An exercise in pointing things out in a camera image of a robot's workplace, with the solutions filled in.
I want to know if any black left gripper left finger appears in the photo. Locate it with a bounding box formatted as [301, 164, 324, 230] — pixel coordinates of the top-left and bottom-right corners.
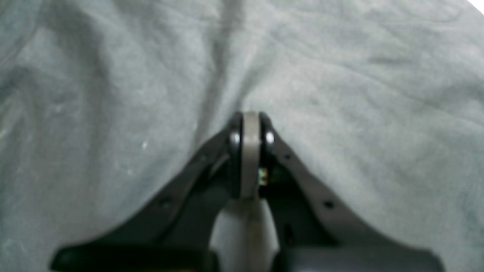
[50, 112, 243, 272]

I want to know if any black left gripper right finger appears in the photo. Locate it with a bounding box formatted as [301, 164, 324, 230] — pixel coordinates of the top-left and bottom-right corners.
[258, 113, 445, 272]

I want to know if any dark grey t-shirt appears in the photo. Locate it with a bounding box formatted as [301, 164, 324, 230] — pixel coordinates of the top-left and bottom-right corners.
[1, 0, 483, 272]

